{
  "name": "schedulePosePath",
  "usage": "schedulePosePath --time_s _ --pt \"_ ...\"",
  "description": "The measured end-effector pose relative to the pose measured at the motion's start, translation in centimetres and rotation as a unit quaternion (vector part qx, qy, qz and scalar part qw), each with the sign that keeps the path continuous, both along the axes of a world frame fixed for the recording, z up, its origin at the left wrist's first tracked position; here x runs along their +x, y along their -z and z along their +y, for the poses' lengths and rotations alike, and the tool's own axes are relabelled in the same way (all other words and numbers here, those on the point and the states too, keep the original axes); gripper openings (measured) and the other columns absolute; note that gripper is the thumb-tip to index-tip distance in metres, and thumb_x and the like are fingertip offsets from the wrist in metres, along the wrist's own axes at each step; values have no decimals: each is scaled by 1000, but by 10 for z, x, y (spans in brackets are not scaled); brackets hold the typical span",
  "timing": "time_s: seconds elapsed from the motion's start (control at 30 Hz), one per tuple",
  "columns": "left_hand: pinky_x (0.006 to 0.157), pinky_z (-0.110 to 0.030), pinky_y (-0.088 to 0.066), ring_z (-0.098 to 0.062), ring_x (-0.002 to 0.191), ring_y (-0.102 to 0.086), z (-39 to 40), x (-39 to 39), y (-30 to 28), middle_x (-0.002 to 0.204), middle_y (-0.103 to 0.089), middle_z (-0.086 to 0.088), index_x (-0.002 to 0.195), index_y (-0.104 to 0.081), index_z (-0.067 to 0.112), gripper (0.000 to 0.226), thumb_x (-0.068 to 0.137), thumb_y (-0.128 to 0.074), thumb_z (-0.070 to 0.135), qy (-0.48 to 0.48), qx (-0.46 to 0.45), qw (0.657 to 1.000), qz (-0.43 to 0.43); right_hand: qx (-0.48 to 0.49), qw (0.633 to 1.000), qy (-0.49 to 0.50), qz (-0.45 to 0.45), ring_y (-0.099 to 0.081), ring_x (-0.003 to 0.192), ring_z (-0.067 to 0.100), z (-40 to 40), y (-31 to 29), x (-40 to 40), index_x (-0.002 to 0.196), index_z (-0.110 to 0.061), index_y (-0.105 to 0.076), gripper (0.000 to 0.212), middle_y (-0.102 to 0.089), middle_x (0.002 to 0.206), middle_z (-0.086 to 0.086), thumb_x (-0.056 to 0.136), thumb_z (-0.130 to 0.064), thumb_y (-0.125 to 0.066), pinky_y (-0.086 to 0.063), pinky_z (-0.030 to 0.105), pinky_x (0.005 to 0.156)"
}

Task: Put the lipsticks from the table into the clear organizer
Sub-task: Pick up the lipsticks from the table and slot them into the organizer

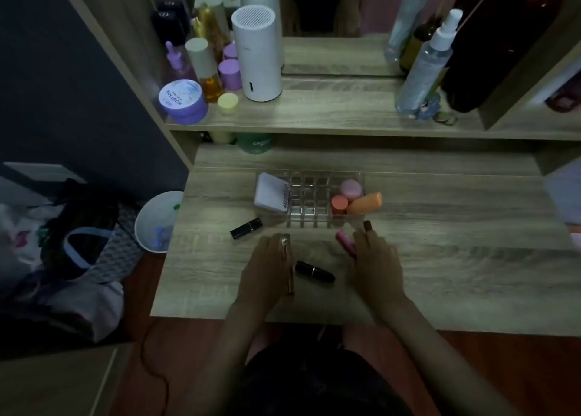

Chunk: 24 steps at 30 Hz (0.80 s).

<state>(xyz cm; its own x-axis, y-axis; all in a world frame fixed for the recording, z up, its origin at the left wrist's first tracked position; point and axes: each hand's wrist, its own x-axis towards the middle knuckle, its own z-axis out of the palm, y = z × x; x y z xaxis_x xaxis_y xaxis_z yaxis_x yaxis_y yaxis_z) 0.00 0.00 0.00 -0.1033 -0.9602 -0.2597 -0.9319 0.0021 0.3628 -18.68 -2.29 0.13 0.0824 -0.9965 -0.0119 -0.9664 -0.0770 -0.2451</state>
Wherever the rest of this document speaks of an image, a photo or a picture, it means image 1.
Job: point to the person's left hand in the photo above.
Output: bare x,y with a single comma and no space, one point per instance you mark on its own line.
263,275

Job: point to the person's right hand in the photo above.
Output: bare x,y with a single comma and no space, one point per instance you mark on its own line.
379,279

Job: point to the person's left fingers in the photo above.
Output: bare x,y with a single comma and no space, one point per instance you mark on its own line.
272,247

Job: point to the person's right fingers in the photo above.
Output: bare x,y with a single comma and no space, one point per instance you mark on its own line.
370,245

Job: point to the brown lipstick tube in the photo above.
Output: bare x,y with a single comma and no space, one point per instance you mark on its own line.
367,225

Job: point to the pink lipstick tube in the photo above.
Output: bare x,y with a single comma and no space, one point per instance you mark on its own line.
345,241

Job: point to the slim gold cosmetic tube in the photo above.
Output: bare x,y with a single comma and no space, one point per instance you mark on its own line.
290,275

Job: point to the person's left forearm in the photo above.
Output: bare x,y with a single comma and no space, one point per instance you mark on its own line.
227,361

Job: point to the person's right forearm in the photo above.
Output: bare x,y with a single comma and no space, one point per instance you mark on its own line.
435,365

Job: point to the square black lipstick tube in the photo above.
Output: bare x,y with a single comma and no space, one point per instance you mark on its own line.
246,228

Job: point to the orange cosmetic tube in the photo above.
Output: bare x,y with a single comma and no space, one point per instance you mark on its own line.
365,203

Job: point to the round black lipstick tube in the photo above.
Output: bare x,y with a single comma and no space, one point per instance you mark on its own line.
314,271

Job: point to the small orange jar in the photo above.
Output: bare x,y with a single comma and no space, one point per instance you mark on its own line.
339,204

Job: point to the white compact case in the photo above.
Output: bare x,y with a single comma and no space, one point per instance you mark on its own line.
271,192

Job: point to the clear acrylic cosmetic organizer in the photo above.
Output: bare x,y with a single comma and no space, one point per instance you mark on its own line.
309,200

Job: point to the green jar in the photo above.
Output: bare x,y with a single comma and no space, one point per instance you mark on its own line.
255,143

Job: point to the white waste bin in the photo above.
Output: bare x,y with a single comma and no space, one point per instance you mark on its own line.
154,223

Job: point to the pale yellow jar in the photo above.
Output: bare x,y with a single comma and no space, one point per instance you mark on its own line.
221,137

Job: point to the person's dark shorts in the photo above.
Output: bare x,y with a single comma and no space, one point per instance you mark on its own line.
317,379

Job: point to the wooden vanity shelf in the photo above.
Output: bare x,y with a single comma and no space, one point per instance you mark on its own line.
345,107

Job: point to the small blue trinket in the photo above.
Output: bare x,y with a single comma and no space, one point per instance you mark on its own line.
429,108

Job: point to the small yellow capped jar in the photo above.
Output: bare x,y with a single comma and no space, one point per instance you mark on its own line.
228,104

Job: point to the purple round cream jar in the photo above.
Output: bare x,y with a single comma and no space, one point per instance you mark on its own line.
184,102

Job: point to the purple capped jar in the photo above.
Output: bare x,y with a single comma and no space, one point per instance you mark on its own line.
230,74

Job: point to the clear spray bottle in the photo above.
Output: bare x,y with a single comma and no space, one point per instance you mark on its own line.
424,71

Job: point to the amber bottle with white cap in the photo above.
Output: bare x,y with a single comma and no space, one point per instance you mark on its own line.
206,71

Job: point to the white cylindrical humidifier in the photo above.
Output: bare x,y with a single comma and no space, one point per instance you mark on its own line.
256,57

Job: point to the white cloth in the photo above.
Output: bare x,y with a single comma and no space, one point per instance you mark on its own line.
565,191

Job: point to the purple dropper bottle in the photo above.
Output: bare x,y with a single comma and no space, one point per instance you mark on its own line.
178,66

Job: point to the pile of bags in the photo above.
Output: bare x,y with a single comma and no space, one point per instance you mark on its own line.
68,266

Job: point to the large dark bottle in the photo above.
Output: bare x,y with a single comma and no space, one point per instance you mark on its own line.
494,43

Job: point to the black box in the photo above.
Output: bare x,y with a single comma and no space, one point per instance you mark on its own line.
170,18

